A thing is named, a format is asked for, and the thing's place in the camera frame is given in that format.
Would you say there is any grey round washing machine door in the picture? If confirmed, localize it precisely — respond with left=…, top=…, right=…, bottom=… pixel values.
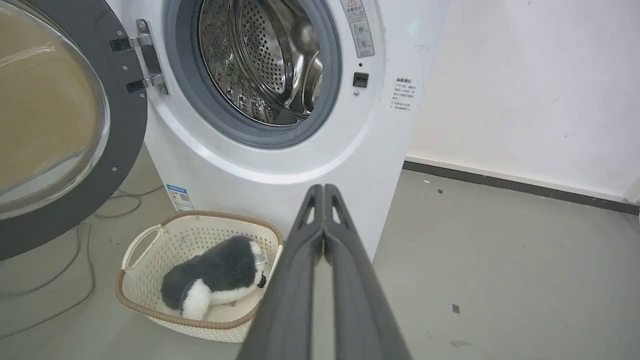
left=0, top=0, right=149, bottom=262

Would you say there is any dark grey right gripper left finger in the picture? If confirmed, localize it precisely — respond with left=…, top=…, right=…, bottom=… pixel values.
left=236, top=184, right=325, bottom=360

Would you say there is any cream perforated laundry basket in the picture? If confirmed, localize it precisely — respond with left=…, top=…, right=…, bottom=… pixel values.
left=114, top=210, right=284, bottom=344

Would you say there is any grey and white plush toy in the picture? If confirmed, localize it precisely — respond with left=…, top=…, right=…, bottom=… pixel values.
left=160, top=236, right=269, bottom=321

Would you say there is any white front-load washing machine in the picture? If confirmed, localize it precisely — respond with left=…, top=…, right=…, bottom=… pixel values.
left=105, top=0, right=453, bottom=262

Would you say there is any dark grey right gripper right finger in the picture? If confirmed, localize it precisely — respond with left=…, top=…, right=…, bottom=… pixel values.
left=323, top=184, right=413, bottom=360

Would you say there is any thin grey floor cable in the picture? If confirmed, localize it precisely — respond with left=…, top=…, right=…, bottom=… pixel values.
left=93, top=186, right=165, bottom=219
left=0, top=223, right=97, bottom=340

